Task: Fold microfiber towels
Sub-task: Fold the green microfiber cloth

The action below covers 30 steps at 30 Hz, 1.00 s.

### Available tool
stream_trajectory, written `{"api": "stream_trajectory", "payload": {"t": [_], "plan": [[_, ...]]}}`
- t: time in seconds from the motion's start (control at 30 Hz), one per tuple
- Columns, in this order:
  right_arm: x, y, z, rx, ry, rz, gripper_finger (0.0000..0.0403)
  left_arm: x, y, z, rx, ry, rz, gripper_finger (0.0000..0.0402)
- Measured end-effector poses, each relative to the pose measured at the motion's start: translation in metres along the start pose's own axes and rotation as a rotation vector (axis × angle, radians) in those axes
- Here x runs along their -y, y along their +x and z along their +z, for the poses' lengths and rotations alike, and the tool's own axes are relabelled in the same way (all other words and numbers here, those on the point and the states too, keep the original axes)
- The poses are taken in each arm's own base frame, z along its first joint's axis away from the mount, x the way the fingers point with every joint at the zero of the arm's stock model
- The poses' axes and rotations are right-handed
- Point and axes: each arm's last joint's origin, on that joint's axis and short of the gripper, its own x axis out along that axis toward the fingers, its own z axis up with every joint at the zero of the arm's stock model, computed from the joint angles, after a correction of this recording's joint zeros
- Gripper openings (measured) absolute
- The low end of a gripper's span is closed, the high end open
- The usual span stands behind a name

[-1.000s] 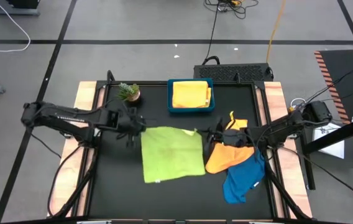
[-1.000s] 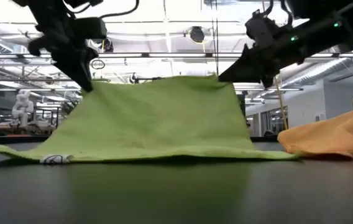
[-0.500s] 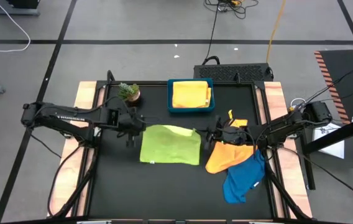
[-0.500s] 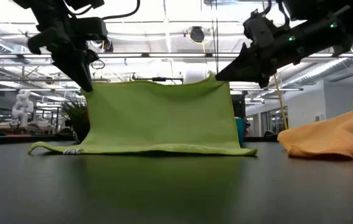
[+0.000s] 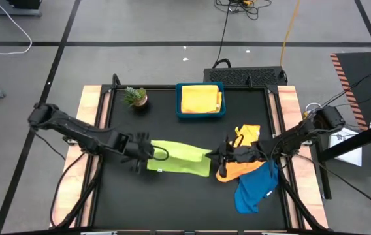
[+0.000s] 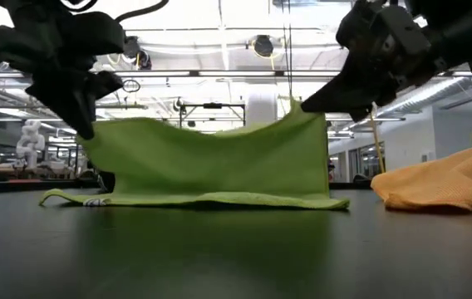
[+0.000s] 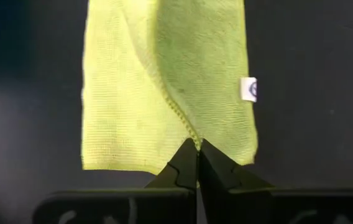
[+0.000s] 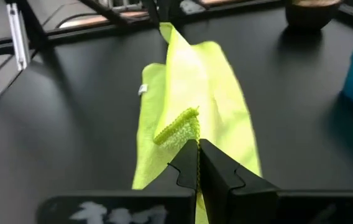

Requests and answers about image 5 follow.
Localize black desk frame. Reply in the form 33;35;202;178
315;117;371;200

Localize black table frame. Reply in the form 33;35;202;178
87;74;293;231

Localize yellow cable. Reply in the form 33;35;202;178
279;0;301;67

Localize black frame strut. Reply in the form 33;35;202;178
54;156;105;229
275;163;329;231

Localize grey furniture base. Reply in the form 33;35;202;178
0;0;42;17

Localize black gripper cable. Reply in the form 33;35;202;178
235;133;249;148
152;144;170;162

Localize blue microfiber towel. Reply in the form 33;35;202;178
234;159;280;215

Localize black desk cables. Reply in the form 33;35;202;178
315;58;371;114

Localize black mat striped edges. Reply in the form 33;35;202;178
330;52;371;131

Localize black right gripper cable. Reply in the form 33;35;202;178
235;133;249;148

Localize black perforated computer case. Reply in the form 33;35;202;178
203;66;288;87

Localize teal plastic bin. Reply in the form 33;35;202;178
175;82;227;119

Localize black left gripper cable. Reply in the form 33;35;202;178
152;144;170;162

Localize green microfiber towel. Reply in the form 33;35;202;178
146;140;213;178

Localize orange microfiber towel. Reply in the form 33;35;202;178
215;123;266;183
181;84;221;114

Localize white paper sheet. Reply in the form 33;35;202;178
329;127;363;167

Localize white floor cable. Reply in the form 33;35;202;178
0;0;33;55

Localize tangled black cable bundle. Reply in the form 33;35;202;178
216;0;273;21

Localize white cable loop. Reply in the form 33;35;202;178
304;102;321;114

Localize long black cable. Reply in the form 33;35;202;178
295;153;371;215

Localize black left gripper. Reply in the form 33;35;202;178
120;131;156;174

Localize black floor cable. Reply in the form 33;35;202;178
212;0;233;69

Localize small potted plant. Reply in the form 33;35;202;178
121;86;148;108

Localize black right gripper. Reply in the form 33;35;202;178
205;138;267;179

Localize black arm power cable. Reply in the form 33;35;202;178
50;151;87;228

